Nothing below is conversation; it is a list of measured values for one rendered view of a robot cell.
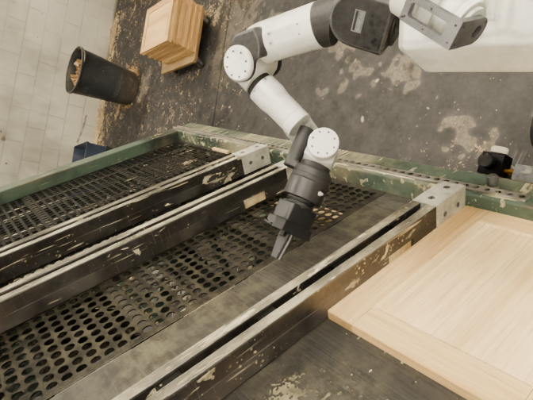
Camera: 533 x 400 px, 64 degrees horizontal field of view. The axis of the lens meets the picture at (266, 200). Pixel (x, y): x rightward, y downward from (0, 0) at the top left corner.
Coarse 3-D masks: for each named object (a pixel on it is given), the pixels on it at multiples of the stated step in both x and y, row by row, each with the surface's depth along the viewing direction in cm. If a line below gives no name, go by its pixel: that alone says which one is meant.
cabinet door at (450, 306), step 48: (432, 240) 90; (480, 240) 88; (528, 240) 85; (384, 288) 79; (432, 288) 77; (480, 288) 75; (528, 288) 73; (384, 336) 68; (432, 336) 67; (480, 336) 65; (528, 336) 64; (480, 384) 57; (528, 384) 56
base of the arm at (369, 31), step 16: (336, 0) 75; (352, 0) 73; (368, 0) 72; (384, 0) 71; (336, 16) 76; (352, 16) 75; (368, 16) 74; (384, 16) 72; (336, 32) 78; (352, 32) 76; (368, 32) 75; (384, 32) 74; (368, 48) 77; (384, 48) 77
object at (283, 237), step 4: (280, 232) 92; (284, 232) 91; (280, 236) 92; (284, 236) 91; (288, 236) 91; (276, 240) 92; (280, 240) 92; (284, 240) 91; (288, 240) 91; (276, 244) 92; (280, 244) 91; (284, 244) 91; (276, 248) 92; (280, 248) 91; (284, 248) 91; (272, 252) 92; (276, 252) 91; (280, 252) 91; (272, 256) 92; (276, 256) 91
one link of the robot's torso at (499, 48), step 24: (504, 0) 57; (528, 0) 55; (504, 24) 58; (528, 24) 56; (408, 48) 70; (432, 48) 67; (480, 48) 62; (504, 48) 59; (528, 48) 57; (432, 72) 73
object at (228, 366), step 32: (448, 192) 97; (384, 224) 90; (416, 224) 89; (352, 256) 81; (384, 256) 84; (288, 288) 75; (320, 288) 74; (352, 288) 80; (256, 320) 70; (288, 320) 70; (320, 320) 76; (192, 352) 65; (224, 352) 64; (256, 352) 67; (160, 384) 61; (192, 384) 60; (224, 384) 64
